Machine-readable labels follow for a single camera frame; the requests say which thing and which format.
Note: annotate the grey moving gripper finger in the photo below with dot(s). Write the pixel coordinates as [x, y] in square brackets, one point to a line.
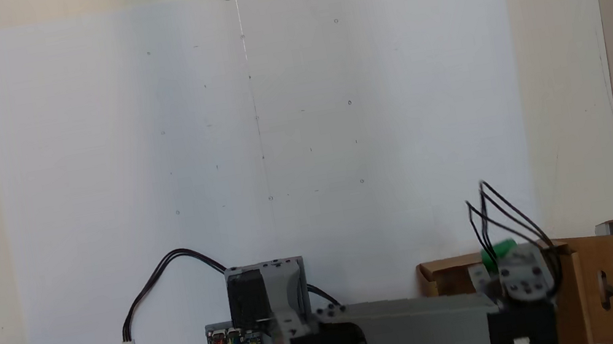
[482, 278]

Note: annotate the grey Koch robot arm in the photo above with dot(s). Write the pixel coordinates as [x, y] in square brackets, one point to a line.
[420, 327]

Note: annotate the open cardboard box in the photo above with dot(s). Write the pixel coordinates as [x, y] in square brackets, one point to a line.
[583, 262]

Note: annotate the green dice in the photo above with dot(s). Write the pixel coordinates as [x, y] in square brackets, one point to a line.
[500, 250]

